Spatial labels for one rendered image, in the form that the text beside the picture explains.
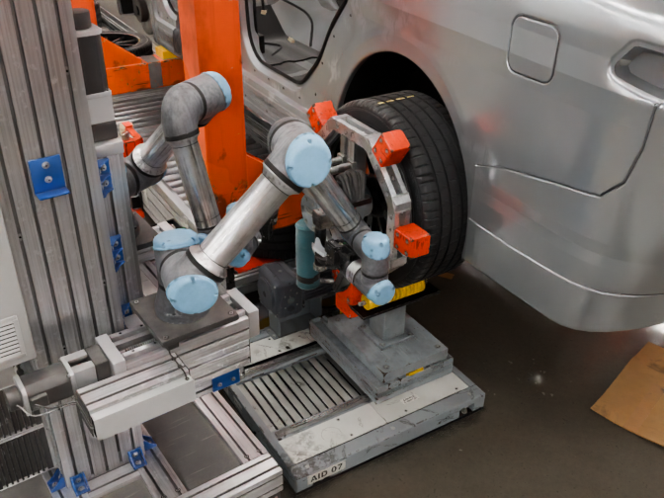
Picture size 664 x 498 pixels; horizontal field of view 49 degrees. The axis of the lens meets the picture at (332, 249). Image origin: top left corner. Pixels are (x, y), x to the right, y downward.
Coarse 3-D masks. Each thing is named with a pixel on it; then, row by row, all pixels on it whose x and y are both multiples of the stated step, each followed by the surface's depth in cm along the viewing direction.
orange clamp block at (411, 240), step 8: (408, 224) 228; (416, 224) 228; (400, 232) 224; (408, 232) 224; (416, 232) 224; (424, 232) 224; (400, 240) 225; (408, 240) 221; (416, 240) 221; (424, 240) 223; (400, 248) 226; (408, 248) 222; (416, 248) 223; (424, 248) 225; (408, 256) 224; (416, 256) 224
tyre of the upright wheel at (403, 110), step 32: (384, 96) 245; (416, 96) 244; (384, 128) 232; (416, 128) 228; (448, 128) 233; (416, 160) 223; (448, 160) 228; (416, 192) 226; (448, 192) 228; (448, 224) 230; (448, 256) 240
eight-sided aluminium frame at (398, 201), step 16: (336, 128) 241; (352, 128) 233; (368, 128) 233; (368, 144) 227; (384, 176) 224; (400, 176) 227; (384, 192) 226; (400, 192) 226; (400, 208) 224; (400, 224) 231; (400, 256) 234
